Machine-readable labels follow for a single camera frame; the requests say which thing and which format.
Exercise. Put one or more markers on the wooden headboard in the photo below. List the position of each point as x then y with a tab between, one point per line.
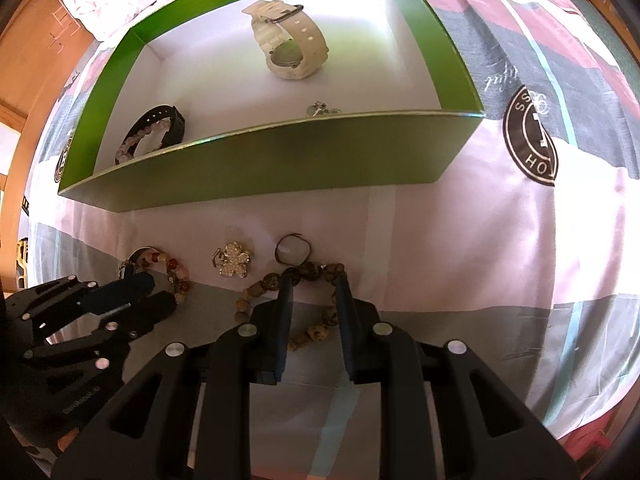
35	60

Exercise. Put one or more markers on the cream watch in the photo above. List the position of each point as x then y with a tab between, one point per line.
300	35

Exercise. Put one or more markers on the black watch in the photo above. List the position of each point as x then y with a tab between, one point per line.
175	117

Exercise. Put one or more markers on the plaid bed sheet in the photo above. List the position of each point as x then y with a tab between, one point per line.
500	260

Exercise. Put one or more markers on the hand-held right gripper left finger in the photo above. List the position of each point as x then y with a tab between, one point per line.
282	310

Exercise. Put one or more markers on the small silver charm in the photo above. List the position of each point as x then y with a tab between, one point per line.
319	108

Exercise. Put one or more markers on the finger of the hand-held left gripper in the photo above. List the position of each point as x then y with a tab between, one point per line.
150	310
122	287

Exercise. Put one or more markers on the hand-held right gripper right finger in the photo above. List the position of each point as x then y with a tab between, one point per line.
346	310

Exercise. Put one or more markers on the gold flower brooch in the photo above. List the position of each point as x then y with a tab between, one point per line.
233	260

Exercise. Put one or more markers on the green cardboard box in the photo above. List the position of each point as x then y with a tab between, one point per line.
300	160

